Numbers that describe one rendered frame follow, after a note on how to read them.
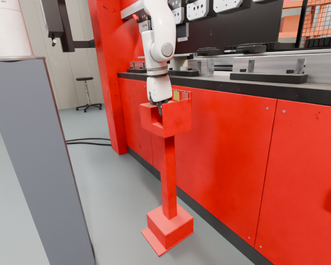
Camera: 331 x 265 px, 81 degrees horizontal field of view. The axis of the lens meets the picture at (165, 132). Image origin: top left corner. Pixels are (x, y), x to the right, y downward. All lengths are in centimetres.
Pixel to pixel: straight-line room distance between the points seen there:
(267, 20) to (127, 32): 121
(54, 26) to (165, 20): 148
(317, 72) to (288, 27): 428
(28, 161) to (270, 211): 98
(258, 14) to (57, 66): 423
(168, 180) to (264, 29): 116
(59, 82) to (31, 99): 425
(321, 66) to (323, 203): 46
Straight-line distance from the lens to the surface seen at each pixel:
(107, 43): 204
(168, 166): 101
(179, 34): 138
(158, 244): 126
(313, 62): 88
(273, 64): 94
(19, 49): 85
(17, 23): 87
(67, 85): 508
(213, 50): 149
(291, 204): 91
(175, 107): 84
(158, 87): 80
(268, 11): 160
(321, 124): 76
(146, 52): 79
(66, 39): 251
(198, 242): 128
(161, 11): 75
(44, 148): 87
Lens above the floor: 98
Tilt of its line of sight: 21 degrees down
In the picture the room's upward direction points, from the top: 3 degrees counter-clockwise
